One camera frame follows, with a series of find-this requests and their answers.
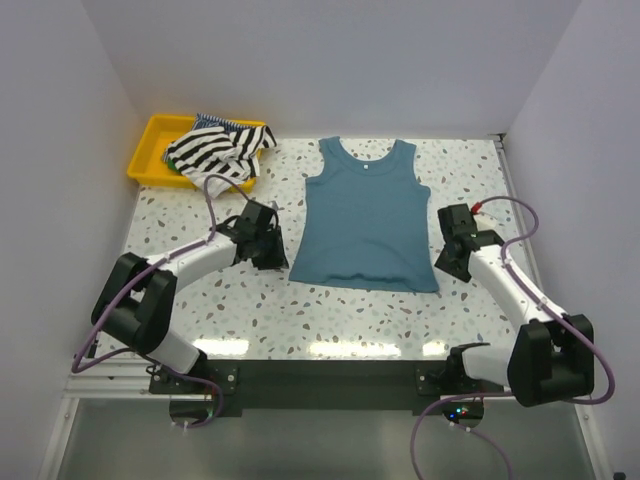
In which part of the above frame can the blue ribbed tank top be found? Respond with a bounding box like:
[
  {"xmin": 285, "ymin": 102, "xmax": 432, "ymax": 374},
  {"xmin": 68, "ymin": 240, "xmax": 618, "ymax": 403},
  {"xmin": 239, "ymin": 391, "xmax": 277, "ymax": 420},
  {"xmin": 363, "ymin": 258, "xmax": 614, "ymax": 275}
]
[{"xmin": 289, "ymin": 137, "xmax": 439, "ymax": 293}]

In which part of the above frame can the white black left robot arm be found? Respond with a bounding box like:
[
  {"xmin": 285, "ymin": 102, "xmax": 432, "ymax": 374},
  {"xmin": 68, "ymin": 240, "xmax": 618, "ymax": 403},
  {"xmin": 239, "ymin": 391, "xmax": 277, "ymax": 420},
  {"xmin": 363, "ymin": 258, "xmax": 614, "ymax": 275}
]
[{"xmin": 91, "ymin": 200, "xmax": 288, "ymax": 392}]

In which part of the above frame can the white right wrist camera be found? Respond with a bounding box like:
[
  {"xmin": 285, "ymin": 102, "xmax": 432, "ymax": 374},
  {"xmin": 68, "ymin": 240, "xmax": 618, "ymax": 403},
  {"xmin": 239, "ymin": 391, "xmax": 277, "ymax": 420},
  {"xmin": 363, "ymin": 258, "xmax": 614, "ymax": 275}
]
[{"xmin": 470, "ymin": 202, "xmax": 499, "ymax": 231}]

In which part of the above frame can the blue white striped tank top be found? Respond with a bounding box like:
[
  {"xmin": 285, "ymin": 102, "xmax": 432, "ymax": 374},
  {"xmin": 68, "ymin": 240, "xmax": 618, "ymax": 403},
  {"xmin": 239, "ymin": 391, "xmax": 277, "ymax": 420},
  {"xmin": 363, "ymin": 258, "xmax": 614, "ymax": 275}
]
[{"xmin": 191, "ymin": 113, "xmax": 250, "ymax": 135}]

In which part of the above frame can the yellow plastic tray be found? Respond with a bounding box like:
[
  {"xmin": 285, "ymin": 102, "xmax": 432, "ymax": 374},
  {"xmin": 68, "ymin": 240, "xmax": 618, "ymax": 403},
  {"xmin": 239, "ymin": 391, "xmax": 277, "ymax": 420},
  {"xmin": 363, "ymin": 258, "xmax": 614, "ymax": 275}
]
[{"xmin": 127, "ymin": 115, "xmax": 267, "ymax": 193}]

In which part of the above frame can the green garment in tray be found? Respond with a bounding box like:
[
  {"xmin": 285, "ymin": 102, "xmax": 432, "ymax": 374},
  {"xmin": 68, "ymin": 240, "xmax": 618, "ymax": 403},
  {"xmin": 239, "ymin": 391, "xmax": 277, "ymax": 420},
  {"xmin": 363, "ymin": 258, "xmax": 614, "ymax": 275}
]
[{"xmin": 162, "ymin": 152, "xmax": 181, "ymax": 175}]

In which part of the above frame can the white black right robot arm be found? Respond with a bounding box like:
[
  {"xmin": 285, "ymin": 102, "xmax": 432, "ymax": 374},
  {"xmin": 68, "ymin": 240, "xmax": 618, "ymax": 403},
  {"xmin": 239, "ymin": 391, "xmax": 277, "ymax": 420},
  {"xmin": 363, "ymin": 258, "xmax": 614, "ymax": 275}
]
[{"xmin": 435, "ymin": 204, "xmax": 595, "ymax": 407}]

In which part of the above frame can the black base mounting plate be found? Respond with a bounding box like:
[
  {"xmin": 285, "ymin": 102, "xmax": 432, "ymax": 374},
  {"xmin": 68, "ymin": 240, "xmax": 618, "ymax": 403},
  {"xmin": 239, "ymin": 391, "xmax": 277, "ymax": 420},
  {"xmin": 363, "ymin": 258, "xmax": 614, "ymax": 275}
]
[{"xmin": 146, "ymin": 360, "xmax": 503, "ymax": 421}]

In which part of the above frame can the black white striped tank top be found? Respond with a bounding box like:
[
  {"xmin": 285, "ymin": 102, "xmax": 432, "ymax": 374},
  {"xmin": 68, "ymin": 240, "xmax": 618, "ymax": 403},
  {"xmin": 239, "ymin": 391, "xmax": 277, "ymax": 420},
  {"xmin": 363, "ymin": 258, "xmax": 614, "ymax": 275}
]
[{"xmin": 165, "ymin": 125, "xmax": 277, "ymax": 198}]

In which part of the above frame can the aluminium frame rail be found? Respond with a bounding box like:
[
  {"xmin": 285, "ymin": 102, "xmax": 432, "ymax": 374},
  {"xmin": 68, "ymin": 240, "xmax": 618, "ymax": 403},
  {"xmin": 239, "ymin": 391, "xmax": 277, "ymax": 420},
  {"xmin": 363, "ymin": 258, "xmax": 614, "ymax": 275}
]
[{"xmin": 62, "ymin": 349, "xmax": 156, "ymax": 399}]

